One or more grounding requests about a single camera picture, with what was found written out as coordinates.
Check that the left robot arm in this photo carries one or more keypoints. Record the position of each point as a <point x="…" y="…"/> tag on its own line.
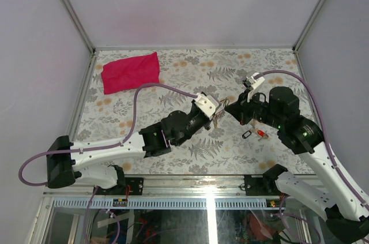
<point x="70" y="162"/>

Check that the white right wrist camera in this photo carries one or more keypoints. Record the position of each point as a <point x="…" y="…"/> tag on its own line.
<point x="253" y="82"/>

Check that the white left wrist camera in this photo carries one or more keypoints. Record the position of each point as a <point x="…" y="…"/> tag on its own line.
<point x="208" y="104"/>

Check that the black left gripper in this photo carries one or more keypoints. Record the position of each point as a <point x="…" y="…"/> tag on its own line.
<point x="194" y="108"/>

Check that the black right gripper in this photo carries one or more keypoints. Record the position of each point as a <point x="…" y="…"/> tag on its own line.
<point x="240" y="109"/>

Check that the metal mounting rail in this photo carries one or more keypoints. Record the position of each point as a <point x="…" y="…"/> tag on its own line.
<point x="190" y="186"/>

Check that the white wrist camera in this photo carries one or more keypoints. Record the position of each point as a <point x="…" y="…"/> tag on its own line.
<point x="208" y="104"/>
<point x="253" y="82"/>

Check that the large metal keyring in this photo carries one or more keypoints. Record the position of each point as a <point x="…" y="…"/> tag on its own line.
<point x="220" y="112"/>

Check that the key with black tag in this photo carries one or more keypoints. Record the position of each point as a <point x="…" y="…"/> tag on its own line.
<point x="247" y="134"/>

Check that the key with red tag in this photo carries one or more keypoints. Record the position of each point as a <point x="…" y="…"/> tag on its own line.
<point x="262" y="135"/>

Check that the red cloth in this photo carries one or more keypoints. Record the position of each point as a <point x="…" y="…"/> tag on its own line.
<point x="130" y="73"/>

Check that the slotted cable duct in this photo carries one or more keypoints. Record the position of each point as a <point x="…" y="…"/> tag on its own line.
<point x="167" y="203"/>

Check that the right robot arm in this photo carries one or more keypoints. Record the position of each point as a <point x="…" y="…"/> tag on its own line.
<point x="345" y="215"/>

